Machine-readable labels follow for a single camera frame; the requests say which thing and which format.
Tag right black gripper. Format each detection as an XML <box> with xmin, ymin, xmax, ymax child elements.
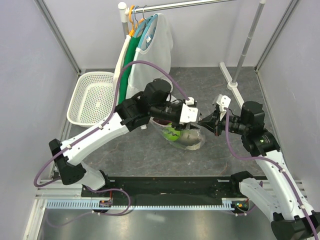
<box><xmin>197</xmin><ymin>107</ymin><xmax>250</xmax><ymax>136</ymax></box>

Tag clear pink-dotted zip bag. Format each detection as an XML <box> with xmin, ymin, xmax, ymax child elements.
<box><xmin>150</xmin><ymin>118</ymin><xmax>206</xmax><ymax>151</ymax></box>

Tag green plastic lettuce head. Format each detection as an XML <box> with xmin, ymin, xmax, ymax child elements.
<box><xmin>175</xmin><ymin>129</ymin><xmax>205</xmax><ymax>151</ymax></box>

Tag purple toy eggplant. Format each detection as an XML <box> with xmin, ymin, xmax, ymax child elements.
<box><xmin>153</xmin><ymin>118</ymin><xmax>172</xmax><ymax>126</ymax></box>

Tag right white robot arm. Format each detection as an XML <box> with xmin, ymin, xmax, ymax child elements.
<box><xmin>199</xmin><ymin>96</ymin><xmax>320</xmax><ymax>240</ymax></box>

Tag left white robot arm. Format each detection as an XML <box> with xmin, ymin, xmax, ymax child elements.
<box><xmin>48</xmin><ymin>78</ymin><xmax>200</xmax><ymax>197</ymax></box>

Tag white mesh garment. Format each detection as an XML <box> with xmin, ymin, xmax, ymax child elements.
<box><xmin>126</xmin><ymin>13</ymin><xmax>173</xmax><ymax>99</ymax></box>

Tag white garment with trim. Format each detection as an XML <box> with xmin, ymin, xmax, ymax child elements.
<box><xmin>113</xmin><ymin>35</ymin><xmax>132</xmax><ymax>87</ymax></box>

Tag green garment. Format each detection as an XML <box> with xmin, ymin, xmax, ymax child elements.
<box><xmin>118</xmin><ymin>36</ymin><xmax>141</xmax><ymax>104</ymax></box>

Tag white perforated plastic basket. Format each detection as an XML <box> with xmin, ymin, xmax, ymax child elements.
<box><xmin>66</xmin><ymin>71</ymin><xmax>116</xmax><ymax>128</ymax></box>

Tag orange clothes hanger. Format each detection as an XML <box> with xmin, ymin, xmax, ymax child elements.
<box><xmin>128</xmin><ymin>5</ymin><xmax>145</xmax><ymax>37</ymax></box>

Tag light blue clothes hanger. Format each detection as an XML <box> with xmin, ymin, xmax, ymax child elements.
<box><xmin>133</xmin><ymin>13</ymin><xmax>159</xmax><ymax>55</ymax></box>

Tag white metal clothes rack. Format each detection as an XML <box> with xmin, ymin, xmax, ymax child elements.
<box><xmin>117</xmin><ymin>0</ymin><xmax>266</xmax><ymax>108</ymax></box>

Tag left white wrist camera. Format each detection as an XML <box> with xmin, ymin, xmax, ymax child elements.
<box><xmin>179</xmin><ymin>97</ymin><xmax>200</xmax><ymax>124</ymax></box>

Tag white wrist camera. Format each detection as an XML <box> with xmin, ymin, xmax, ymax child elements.
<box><xmin>213</xmin><ymin>94</ymin><xmax>231</xmax><ymax>113</ymax></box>
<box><xmin>179</xmin><ymin>97</ymin><xmax>200</xmax><ymax>124</ymax></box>

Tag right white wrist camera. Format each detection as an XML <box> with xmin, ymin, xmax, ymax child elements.
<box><xmin>213</xmin><ymin>94</ymin><xmax>231</xmax><ymax>113</ymax></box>

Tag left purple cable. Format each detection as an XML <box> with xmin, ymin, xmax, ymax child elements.
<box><xmin>33</xmin><ymin>60</ymin><xmax>191</xmax><ymax>227</ymax></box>

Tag white slotted cable duct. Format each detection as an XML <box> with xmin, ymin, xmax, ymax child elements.
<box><xmin>46</xmin><ymin>199</ymin><xmax>251</xmax><ymax>211</ymax></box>

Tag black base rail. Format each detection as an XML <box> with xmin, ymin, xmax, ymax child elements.
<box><xmin>81</xmin><ymin>176</ymin><xmax>246</xmax><ymax>204</ymax></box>

